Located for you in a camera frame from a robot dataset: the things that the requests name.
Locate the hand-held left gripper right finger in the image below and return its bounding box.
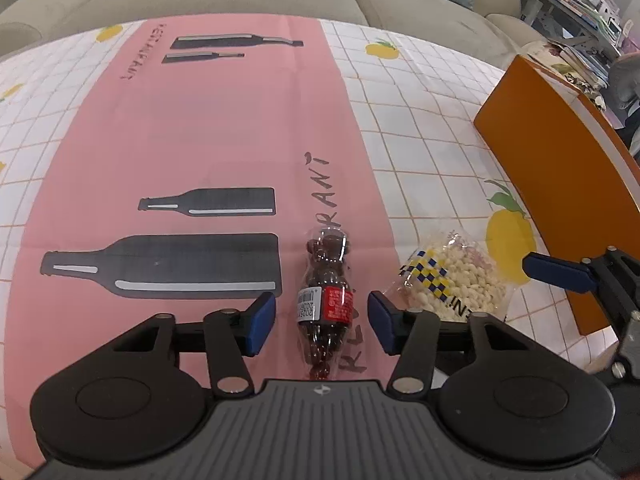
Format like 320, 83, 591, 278
367, 290, 532, 394

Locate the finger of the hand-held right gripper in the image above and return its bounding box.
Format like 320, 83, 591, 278
521, 251, 602, 294

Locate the clear bag of white candies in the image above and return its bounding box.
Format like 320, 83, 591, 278
399, 231, 512, 324

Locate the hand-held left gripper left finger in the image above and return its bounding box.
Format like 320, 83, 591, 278
112, 291, 277, 394

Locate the small bottle with red label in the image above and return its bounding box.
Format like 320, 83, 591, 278
296, 226, 357, 382

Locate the stack of books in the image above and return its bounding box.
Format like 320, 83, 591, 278
520, 40, 613, 96

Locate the pink and white printed tablecloth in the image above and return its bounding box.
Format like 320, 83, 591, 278
0, 15, 623, 467

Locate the cluttered shelf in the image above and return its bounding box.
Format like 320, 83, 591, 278
500, 0, 640, 56

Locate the orange box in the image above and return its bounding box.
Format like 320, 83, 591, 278
473, 54, 640, 337

